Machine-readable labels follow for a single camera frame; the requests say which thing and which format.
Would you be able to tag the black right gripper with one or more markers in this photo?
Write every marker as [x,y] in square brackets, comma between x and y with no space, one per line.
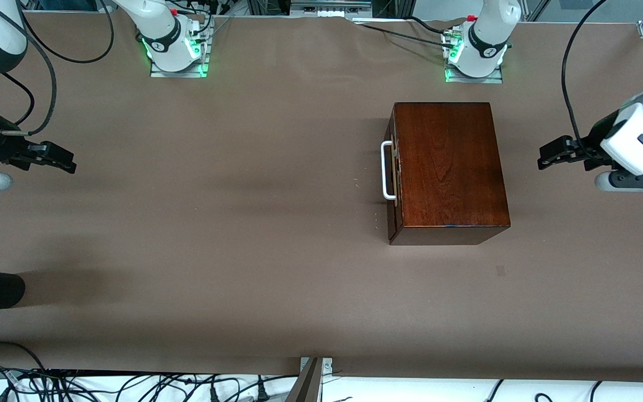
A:
[1,147]

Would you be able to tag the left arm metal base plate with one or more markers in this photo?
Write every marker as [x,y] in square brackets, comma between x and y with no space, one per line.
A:
[475,80]

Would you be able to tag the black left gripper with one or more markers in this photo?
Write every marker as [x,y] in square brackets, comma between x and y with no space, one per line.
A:
[599,135]

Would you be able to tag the grey metal rail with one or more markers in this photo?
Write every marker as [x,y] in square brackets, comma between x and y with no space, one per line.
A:
[330,4]

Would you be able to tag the silver bracket with grey beam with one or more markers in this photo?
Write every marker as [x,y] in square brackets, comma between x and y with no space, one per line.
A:
[313,371]

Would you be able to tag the dark brown wooden box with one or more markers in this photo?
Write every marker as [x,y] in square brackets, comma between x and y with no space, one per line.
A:
[450,167]

